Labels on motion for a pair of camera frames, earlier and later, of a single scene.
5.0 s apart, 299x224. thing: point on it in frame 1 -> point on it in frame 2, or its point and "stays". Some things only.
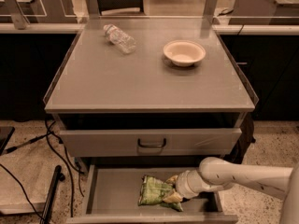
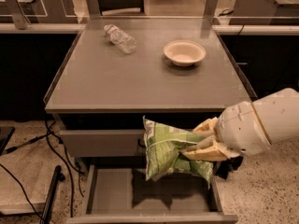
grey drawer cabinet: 155,96 stays
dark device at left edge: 6,133 stays
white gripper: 183,185 -> 241,128
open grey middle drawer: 111,197 stays
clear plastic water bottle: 114,35 stays
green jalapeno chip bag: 152,191 -> 164,152
